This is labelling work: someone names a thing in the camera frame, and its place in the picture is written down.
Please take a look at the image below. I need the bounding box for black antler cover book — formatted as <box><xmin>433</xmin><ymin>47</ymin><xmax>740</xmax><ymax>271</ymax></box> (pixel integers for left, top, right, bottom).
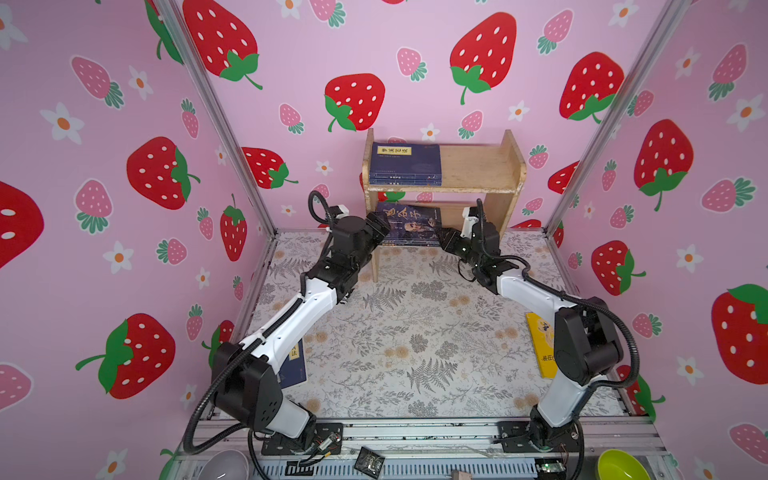
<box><xmin>381</xmin><ymin>239</ymin><xmax>440</xmax><ymax>247</ymax></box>

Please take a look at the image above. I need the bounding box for dark old man book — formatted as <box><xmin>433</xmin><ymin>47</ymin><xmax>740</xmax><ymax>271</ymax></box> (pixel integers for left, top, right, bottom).
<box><xmin>376</xmin><ymin>203</ymin><xmax>442</xmax><ymax>240</ymax></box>

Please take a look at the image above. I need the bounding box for navy book yellow label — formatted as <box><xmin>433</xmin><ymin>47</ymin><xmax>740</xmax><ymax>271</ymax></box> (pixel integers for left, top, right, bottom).
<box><xmin>369</xmin><ymin>175</ymin><xmax>442</xmax><ymax>187</ymax></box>

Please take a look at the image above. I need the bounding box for navy book behind left arm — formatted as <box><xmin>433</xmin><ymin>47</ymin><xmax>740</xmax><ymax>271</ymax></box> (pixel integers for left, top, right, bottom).
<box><xmin>278</xmin><ymin>340</ymin><xmax>307</xmax><ymax>389</ymax></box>

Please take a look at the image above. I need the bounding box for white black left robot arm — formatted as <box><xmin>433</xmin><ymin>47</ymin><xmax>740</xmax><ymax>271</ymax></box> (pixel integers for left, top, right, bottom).
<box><xmin>208</xmin><ymin>212</ymin><xmax>390</xmax><ymax>450</ymax></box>

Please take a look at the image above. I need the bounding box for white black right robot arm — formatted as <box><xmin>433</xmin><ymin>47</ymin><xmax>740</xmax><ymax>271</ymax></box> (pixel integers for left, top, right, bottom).
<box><xmin>438</xmin><ymin>222</ymin><xmax>624</xmax><ymax>451</ymax></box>

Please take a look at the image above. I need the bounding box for wooden two-tier shelf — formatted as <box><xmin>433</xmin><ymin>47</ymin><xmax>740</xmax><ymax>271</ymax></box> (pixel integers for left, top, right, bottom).
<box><xmin>361</xmin><ymin>127</ymin><xmax>529</xmax><ymax>283</ymax></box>

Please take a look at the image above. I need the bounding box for yellow cartoon cover book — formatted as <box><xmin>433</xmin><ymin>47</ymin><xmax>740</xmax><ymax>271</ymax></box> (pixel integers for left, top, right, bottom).
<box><xmin>526</xmin><ymin>312</ymin><xmax>557</xmax><ymax>379</ymax></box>

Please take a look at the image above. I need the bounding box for small black electronic module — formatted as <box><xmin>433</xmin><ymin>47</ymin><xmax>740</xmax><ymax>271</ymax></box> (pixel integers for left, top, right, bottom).
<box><xmin>354</xmin><ymin>447</ymin><xmax>385</xmax><ymax>480</ymax></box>

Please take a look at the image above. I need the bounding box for lime green bowl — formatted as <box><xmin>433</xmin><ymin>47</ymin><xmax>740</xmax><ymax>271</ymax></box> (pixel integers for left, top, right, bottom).
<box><xmin>596</xmin><ymin>449</ymin><xmax>651</xmax><ymax>480</ymax></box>

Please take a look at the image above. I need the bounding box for grey bowl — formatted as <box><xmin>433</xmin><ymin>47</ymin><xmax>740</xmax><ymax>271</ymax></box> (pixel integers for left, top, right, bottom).
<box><xmin>197</xmin><ymin>450</ymin><xmax>252</xmax><ymax>480</ymax></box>

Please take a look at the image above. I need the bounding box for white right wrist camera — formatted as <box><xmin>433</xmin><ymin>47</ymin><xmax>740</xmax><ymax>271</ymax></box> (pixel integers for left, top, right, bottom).
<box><xmin>461</xmin><ymin>207</ymin><xmax>481</xmax><ymax>239</ymax></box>

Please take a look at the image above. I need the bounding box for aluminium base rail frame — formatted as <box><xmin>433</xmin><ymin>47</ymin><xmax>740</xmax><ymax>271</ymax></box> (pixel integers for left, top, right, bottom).
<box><xmin>168</xmin><ymin>417</ymin><xmax>683</xmax><ymax>479</ymax></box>

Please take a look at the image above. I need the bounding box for left aluminium corner post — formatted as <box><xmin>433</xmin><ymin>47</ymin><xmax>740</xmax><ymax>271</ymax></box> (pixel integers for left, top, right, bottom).
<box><xmin>156</xmin><ymin>0</ymin><xmax>277</xmax><ymax>239</ymax></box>

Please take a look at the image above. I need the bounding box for aluminium corner post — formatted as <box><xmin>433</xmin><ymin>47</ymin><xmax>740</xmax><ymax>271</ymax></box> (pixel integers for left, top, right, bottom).
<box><xmin>544</xmin><ymin>0</ymin><xmax>690</xmax><ymax>240</ymax></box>
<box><xmin>156</xmin><ymin>0</ymin><xmax>277</xmax><ymax>239</ymax></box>

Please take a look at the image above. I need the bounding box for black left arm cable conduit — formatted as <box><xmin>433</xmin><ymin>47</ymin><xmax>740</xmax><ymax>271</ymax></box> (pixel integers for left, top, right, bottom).
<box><xmin>181</xmin><ymin>190</ymin><xmax>340</xmax><ymax>455</ymax></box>

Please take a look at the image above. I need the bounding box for right aluminium corner post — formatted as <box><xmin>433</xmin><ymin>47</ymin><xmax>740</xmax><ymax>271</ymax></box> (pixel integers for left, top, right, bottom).
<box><xmin>544</xmin><ymin>0</ymin><xmax>690</xmax><ymax>240</ymax></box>

